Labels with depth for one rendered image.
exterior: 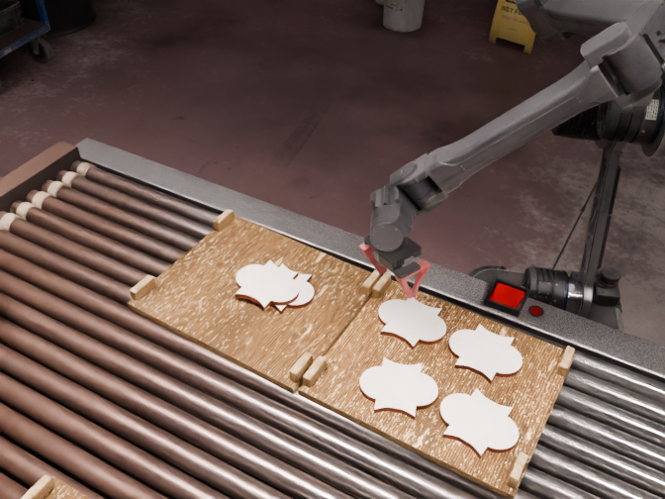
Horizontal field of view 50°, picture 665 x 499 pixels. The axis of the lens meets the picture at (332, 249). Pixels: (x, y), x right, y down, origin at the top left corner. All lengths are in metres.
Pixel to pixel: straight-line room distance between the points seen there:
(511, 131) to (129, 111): 3.13
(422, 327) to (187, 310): 0.47
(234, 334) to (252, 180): 2.07
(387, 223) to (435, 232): 1.98
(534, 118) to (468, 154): 0.12
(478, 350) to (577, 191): 2.25
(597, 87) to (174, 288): 0.90
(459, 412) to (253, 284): 0.49
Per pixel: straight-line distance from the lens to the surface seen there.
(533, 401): 1.36
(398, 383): 1.32
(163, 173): 1.89
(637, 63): 1.12
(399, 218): 1.17
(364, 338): 1.40
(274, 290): 1.45
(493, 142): 1.17
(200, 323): 1.44
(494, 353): 1.39
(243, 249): 1.59
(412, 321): 1.42
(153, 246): 1.66
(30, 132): 4.04
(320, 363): 1.32
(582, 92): 1.13
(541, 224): 3.31
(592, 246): 2.39
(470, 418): 1.29
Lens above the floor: 1.97
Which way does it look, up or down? 41 degrees down
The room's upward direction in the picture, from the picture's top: 1 degrees clockwise
